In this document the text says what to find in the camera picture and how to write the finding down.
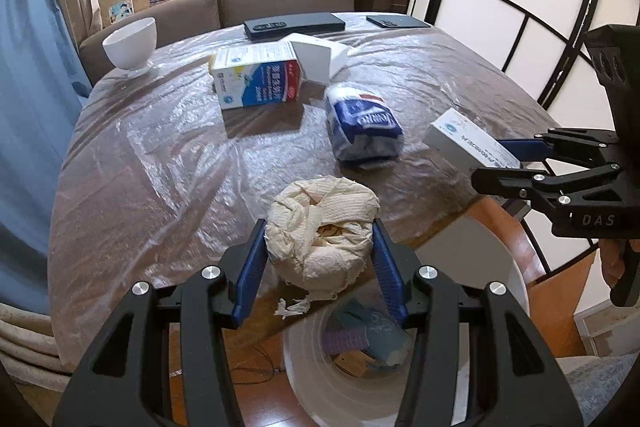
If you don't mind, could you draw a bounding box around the torn paper scrap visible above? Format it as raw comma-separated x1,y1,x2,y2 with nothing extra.
274,299,311,319

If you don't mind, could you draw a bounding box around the blue tissue packet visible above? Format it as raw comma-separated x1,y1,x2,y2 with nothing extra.
325,83,405,168

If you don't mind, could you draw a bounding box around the person's right hand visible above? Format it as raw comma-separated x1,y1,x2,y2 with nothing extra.
600,239,627,288

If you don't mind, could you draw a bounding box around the small white cardboard box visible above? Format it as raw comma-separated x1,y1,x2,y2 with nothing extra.
424,109,523,172

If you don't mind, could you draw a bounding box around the white ceramic bowl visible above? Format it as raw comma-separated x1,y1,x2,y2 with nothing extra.
102,18,157,78

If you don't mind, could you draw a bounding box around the rounded photo card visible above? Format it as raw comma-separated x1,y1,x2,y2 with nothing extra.
109,1,136,25

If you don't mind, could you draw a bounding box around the beige fabric seat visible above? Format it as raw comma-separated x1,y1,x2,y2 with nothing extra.
0,302,76,383

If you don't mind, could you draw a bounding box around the white plastic box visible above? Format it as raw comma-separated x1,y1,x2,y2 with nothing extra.
290,33,351,84

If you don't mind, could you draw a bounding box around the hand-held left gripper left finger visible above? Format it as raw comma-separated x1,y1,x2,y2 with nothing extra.
52,218,268,427

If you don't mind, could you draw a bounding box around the purple packet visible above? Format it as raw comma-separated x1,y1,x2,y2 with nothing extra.
322,326,371,355

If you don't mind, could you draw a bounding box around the white trash bin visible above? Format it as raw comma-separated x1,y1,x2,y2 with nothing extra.
281,212,531,427

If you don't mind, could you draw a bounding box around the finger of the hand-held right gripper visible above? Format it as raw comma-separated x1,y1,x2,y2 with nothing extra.
497,128,621,168
471,162,623,228

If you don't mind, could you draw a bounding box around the black folding phone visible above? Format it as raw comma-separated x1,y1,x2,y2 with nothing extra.
243,13,346,42

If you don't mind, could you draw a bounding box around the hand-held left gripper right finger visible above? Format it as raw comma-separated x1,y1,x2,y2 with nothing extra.
371,218,583,427

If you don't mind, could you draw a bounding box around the grey rug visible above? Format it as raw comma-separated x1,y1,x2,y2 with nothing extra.
555,352,640,427

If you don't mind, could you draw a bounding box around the black framed screen partition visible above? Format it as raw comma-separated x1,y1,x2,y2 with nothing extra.
405,0,640,278

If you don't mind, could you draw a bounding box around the blue curtain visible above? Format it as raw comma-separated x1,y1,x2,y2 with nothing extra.
0,0,93,303

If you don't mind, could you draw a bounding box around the white blue carton box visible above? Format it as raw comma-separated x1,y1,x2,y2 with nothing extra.
208,42,303,111

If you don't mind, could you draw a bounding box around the teal packet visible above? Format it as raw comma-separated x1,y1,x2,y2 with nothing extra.
332,299,416,365

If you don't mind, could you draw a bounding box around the dark blue smartphone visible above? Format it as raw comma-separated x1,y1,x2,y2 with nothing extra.
366,14,432,29

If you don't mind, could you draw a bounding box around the clear plastic table sheet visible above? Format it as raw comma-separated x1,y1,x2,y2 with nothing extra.
47,24,551,373

